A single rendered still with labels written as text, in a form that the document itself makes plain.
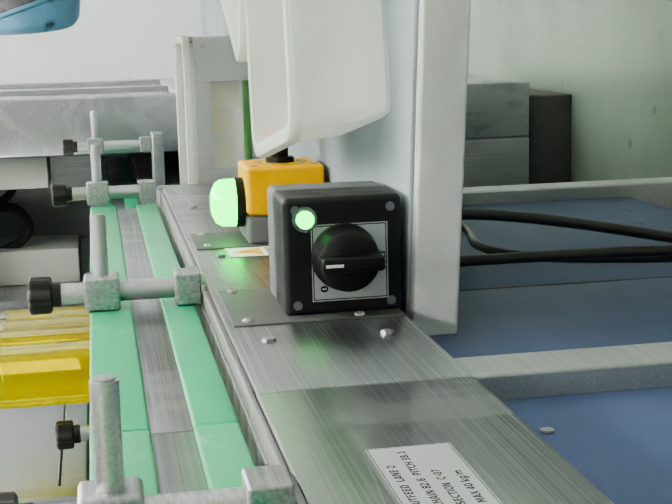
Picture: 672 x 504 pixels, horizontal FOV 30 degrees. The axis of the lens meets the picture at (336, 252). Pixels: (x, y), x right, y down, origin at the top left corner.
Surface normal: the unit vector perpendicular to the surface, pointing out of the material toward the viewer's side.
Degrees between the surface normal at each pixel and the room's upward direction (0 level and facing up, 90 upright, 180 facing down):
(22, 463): 90
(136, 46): 90
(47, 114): 90
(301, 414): 90
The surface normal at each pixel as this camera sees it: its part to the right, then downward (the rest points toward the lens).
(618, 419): -0.03, -0.98
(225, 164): 0.19, 0.17
